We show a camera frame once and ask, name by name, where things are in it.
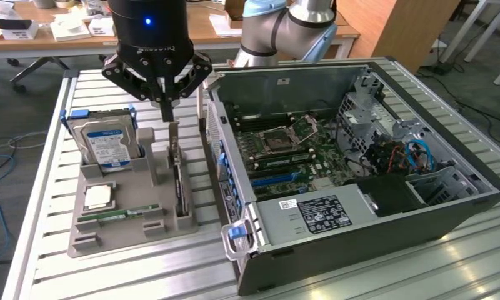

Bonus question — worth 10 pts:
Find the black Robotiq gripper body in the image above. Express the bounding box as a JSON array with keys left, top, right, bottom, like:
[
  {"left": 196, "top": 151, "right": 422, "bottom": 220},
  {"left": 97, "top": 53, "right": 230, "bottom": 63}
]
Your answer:
[{"left": 108, "top": 0, "right": 194, "bottom": 84}]

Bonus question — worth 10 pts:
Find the black graphics card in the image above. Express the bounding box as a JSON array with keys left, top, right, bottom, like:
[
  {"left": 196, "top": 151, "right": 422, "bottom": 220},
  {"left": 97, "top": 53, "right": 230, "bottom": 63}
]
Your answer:
[{"left": 165, "top": 121, "right": 192, "bottom": 217}]

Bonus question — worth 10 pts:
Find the white box with label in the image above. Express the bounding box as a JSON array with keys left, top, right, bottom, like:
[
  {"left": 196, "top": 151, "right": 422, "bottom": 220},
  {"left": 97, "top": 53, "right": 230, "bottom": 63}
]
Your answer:
[{"left": 86, "top": 17, "right": 117, "bottom": 38}]

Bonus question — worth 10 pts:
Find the white paper stack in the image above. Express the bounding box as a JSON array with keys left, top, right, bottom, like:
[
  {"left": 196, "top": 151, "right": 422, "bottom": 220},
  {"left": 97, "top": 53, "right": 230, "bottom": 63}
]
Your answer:
[{"left": 209, "top": 14, "right": 245, "bottom": 39}]

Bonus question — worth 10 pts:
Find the white open cardboard box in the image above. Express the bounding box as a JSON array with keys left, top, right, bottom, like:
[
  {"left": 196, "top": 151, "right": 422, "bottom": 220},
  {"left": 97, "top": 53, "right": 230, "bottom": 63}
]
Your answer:
[{"left": 49, "top": 15, "right": 92, "bottom": 43}]

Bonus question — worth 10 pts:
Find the hard disk in blue carrier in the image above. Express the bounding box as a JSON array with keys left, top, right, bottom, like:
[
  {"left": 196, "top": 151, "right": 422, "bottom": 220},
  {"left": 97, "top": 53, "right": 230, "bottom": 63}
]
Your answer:
[{"left": 61, "top": 104, "right": 141, "bottom": 173}]

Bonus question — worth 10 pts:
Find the brown cardboard box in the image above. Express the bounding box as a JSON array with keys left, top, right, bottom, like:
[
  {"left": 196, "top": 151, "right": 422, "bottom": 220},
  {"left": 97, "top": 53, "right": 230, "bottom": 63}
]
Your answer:
[{"left": 224, "top": 0, "right": 250, "bottom": 21}]

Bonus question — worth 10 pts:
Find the black chair base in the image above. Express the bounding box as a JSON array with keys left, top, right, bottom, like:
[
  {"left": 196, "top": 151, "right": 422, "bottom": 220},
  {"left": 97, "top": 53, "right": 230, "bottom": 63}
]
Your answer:
[{"left": 6, "top": 56, "right": 74, "bottom": 94}]

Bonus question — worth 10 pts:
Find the black RAM slot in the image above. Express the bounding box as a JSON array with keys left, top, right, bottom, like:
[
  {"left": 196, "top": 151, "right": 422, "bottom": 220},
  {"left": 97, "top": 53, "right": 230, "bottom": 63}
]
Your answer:
[
  {"left": 234, "top": 112, "right": 296, "bottom": 123},
  {"left": 249, "top": 164, "right": 304, "bottom": 179},
  {"left": 236, "top": 120, "right": 297, "bottom": 132}
]

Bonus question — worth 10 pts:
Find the wooden desk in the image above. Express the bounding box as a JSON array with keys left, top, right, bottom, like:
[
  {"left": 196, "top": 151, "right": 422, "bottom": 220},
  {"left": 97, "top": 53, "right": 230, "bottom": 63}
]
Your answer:
[{"left": 0, "top": 0, "right": 361, "bottom": 68}]

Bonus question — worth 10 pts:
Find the white box with black lid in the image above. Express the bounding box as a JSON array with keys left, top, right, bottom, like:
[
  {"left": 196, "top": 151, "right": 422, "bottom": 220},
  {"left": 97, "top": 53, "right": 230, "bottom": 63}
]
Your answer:
[{"left": 0, "top": 19, "right": 40, "bottom": 41}]

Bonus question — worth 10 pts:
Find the CPU socket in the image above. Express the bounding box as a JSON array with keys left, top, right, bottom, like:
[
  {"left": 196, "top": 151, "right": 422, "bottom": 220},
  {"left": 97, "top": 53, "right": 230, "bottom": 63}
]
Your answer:
[{"left": 258, "top": 126, "right": 301, "bottom": 154}]

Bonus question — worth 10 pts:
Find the metal socket cover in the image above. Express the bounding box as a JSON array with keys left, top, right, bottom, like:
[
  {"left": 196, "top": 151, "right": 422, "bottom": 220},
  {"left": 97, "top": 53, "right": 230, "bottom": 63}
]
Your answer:
[{"left": 289, "top": 114, "right": 320, "bottom": 144}]

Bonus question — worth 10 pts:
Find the grey parts rack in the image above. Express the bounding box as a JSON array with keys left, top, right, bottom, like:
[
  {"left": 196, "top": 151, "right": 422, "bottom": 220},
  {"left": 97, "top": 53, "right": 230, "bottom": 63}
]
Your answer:
[{"left": 68, "top": 126, "right": 201, "bottom": 259}]

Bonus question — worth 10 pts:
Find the silver CPU chip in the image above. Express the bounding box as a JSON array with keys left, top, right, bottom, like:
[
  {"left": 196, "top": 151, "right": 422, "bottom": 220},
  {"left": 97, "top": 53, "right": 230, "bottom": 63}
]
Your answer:
[{"left": 84, "top": 184, "right": 118, "bottom": 211}]

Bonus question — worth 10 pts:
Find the blue expansion slot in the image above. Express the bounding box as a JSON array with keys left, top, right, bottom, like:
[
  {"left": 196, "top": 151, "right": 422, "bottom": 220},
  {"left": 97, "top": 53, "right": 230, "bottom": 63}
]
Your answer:
[{"left": 249, "top": 171, "right": 300, "bottom": 189}]

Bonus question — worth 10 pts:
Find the black rear label sticker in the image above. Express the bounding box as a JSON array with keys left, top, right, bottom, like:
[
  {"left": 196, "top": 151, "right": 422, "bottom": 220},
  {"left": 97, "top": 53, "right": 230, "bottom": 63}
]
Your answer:
[{"left": 218, "top": 181, "right": 238, "bottom": 221}]

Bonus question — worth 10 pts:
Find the metal drive cage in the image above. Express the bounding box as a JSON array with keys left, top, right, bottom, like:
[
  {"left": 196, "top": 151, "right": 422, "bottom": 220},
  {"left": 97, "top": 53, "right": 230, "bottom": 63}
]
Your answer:
[{"left": 336, "top": 91, "right": 402, "bottom": 164}]

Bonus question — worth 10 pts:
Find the green RAM stick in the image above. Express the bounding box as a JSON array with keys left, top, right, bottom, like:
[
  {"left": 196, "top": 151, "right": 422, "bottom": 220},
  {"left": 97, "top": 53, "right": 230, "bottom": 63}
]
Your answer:
[{"left": 78, "top": 203, "right": 161, "bottom": 223}]

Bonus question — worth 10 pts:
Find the green motherboard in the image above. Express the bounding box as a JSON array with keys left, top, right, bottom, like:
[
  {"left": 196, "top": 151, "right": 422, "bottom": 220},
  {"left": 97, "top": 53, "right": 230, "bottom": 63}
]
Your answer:
[{"left": 232, "top": 114, "right": 358, "bottom": 201}]

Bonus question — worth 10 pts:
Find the wooden cabinet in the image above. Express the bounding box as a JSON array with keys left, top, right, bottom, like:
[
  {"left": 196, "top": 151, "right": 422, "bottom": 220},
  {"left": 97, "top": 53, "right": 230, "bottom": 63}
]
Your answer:
[{"left": 334, "top": 0, "right": 461, "bottom": 73}]

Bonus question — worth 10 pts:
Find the grey power supply unit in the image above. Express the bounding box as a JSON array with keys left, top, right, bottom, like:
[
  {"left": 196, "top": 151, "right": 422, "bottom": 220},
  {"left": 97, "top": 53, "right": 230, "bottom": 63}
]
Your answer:
[{"left": 248, "top": 183, "right": 378, "bottom": 248}]

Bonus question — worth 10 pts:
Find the white floor device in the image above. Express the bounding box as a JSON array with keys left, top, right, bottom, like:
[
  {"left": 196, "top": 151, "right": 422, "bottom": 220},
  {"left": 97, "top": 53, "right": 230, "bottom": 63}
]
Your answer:
[{"left": 429, "top": 39, "right": 451, "bottom": 67}]

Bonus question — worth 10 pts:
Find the black power adapter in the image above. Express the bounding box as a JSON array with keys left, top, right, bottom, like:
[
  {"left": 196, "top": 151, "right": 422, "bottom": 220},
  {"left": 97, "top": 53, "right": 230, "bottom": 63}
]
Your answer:
[{"left": 429, "top": 62, "right": 456, "bottom": 76}]

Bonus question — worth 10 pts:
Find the black open PC case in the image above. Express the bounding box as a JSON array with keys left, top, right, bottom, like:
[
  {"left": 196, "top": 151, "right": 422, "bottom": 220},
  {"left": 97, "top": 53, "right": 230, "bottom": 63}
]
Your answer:
[{"left": 194, "top": 56, "right": 500, "bottom": 297}]

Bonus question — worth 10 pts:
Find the metal disk bay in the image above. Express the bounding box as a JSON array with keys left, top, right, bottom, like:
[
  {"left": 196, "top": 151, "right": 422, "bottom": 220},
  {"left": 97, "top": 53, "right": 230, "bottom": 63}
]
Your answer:
[{"left": 405, "top": 165, "right": 483, "bottom": 208}]

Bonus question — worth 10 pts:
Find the grey floor cable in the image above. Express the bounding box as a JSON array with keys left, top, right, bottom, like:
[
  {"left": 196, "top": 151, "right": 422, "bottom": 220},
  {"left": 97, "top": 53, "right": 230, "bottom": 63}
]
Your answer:
[{"left": 0, "top": 130, "right": 48, "bottom": 150}]

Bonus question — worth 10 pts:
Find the black wire bundle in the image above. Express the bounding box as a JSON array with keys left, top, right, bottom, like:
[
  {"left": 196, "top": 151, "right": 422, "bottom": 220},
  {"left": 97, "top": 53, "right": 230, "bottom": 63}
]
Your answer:
[{"left": 342, "top": 145, "right": 386, "bottom": 178}]

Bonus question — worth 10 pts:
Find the red wire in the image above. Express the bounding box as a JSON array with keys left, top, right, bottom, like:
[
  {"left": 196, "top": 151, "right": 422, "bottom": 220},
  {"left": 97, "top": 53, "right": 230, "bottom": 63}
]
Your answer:
[{"left": 389, "top": 143, "right": 402, "bottom": 173}]

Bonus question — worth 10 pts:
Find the blue floor cable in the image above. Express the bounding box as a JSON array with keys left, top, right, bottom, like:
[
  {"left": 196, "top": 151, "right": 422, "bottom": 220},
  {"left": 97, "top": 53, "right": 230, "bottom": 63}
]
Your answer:
[{"left": 0, "top": 149, "right": 17, "bottom": 267}]

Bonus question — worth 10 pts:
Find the blue SATA wire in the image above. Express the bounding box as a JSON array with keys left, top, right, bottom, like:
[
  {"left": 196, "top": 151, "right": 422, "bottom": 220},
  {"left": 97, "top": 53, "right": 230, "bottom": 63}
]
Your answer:
[{"left": 402, "top": 139, "right": 437, "bottom": 172}]

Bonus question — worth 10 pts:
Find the white desk frame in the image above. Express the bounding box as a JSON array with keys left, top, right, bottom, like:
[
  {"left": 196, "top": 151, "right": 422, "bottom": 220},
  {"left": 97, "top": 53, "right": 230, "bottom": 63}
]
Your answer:
[{"left": 438, "top": 0, "right": 500, "bottom": 85}]

